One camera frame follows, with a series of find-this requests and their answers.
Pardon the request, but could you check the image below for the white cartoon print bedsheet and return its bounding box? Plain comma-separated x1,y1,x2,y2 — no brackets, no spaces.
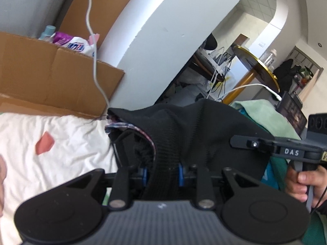
1,113,118,244

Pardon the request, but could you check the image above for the person right hand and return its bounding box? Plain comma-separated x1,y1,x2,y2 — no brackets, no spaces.
284,165,327,207

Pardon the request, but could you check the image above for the purple white package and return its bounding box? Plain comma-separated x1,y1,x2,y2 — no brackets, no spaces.
52,32,95,57

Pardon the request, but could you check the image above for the light blue bottle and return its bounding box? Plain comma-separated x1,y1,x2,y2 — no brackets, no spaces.
39,25,56,41

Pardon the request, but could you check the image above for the light green towel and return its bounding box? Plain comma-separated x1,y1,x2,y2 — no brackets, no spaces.
230,100,300,140

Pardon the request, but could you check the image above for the black knit garment patterned lining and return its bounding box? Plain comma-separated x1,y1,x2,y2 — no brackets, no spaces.
105,99,272,200

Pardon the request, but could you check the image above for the white cable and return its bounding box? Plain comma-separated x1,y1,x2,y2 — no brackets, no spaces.
85,0,111,113

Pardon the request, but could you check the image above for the brown cardboard sheet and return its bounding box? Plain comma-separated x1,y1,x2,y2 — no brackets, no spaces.
1,0,130,116

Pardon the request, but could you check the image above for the round gold rim table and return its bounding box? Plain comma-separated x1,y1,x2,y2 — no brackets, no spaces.
222,45,282,105

